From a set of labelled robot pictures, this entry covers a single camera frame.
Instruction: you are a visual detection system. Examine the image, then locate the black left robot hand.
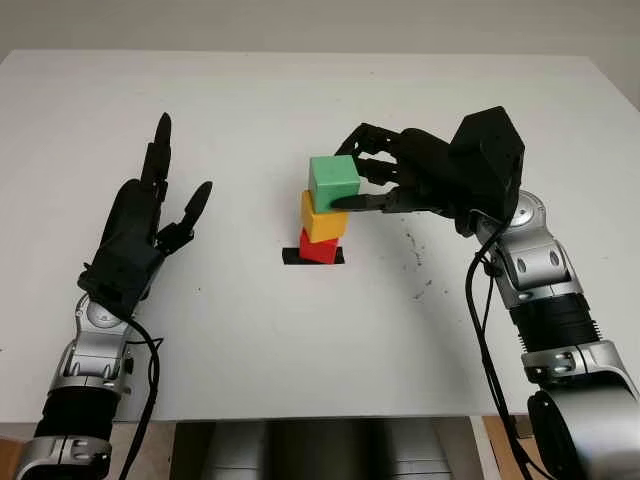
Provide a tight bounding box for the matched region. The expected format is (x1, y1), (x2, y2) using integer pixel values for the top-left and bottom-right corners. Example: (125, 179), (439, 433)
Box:
(97, 112), (215, 261)

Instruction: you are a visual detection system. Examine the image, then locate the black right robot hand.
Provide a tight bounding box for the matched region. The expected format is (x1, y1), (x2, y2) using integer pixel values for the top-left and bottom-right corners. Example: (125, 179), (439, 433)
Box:
(327, 122), (481, 236)

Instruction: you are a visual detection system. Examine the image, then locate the green wooden block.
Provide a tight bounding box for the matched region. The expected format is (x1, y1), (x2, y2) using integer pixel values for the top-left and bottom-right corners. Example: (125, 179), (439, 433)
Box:
(307, 154), (361, 214)

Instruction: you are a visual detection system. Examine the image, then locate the yellow wooden block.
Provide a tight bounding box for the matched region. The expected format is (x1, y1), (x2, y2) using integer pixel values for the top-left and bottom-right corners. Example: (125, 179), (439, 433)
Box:
(300, 190), (349, 243)

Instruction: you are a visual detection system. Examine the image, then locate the red wooden block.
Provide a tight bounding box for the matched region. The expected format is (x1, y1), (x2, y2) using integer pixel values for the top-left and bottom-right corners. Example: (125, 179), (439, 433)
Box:
(298, 228), (341, 265)

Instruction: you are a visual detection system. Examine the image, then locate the black tape strip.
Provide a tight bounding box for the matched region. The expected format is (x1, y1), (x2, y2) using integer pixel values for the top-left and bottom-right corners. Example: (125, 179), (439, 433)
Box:
(281, 246), (347, 266)

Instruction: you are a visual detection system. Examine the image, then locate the white table leg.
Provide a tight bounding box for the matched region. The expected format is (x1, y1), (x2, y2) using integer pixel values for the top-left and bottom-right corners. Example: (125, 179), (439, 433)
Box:
(469, 415), (501, 480)

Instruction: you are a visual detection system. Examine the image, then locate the grey robot body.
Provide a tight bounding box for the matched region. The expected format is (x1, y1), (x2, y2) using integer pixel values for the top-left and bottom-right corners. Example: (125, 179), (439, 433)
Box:
(172, 419), (474, 480)

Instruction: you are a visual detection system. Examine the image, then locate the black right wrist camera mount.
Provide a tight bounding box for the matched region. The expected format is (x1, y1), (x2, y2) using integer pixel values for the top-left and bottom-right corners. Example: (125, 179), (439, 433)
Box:
(447, 105), (526, 226)

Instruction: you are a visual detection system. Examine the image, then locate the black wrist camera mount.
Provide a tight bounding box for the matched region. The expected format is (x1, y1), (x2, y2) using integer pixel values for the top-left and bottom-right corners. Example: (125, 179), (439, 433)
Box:
(447, 105), (526, 226)
(77, 237), (164, 319)

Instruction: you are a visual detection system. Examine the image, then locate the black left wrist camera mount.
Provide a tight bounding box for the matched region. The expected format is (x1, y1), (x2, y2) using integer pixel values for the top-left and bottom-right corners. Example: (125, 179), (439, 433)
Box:
(77, 237), (164, 319)

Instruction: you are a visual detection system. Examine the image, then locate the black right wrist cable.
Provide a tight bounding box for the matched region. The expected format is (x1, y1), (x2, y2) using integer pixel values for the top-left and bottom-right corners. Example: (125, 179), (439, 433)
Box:
(464, 219), (539, 480)

